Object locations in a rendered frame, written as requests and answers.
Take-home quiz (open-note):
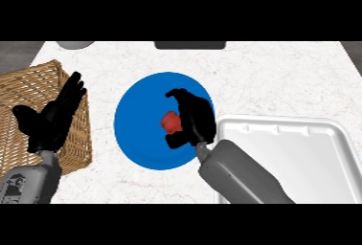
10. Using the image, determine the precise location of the dark grey appliance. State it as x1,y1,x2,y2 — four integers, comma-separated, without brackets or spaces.
154,41,228,51

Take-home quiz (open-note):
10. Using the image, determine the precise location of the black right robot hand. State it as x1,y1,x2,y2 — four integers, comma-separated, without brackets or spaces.
164,88,218,150

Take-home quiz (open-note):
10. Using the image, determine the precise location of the white tray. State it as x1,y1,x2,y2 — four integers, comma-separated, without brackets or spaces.
215,114,362,205

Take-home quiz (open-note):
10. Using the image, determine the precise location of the grey round object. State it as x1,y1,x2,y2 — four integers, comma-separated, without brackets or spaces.
55,41,96,51

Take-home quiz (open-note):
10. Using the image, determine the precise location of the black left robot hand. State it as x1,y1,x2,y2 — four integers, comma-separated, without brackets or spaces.
12,71,89,154

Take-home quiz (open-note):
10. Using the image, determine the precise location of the red bell pepper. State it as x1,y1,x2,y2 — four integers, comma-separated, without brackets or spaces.
160,110,184,135

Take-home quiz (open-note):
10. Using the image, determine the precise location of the blue plate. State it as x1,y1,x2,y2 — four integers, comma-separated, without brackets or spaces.
114,72,216,171

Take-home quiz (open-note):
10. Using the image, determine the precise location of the wicker basket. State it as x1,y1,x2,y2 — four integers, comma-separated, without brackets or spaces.
0,58,93,182

